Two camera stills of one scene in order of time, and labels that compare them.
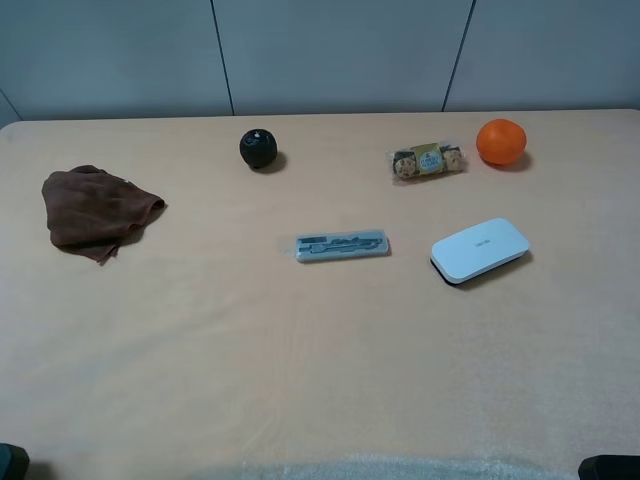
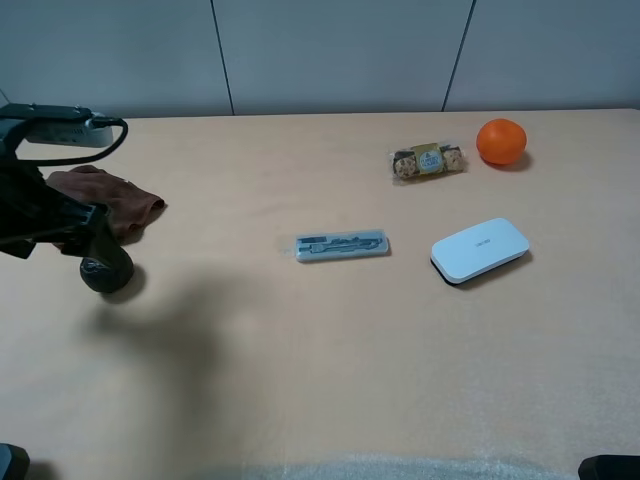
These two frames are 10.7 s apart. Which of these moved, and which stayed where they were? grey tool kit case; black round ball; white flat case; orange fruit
Moved: black round ball
Stayed: white flat case; orange fruit; grey tool kit case
